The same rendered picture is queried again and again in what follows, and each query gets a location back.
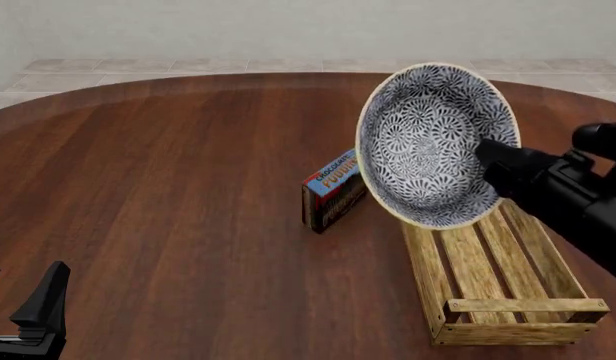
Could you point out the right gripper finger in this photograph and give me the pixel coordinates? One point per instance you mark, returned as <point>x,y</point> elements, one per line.
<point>513,183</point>
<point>508,152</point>

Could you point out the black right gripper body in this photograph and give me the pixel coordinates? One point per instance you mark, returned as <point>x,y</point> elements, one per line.
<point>568,183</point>

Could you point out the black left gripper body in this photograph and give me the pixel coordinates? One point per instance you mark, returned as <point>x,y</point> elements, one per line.
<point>23,347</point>

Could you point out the black and white patterned bowl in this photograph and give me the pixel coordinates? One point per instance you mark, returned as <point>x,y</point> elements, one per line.
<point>423,150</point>

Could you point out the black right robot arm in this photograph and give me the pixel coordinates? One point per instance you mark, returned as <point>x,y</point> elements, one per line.
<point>608,232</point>

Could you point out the wooden slat tray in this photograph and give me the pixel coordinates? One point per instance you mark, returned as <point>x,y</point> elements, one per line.
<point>488,262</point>

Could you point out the chocolate pudding box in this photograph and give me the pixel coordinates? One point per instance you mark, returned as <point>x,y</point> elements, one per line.
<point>333,191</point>

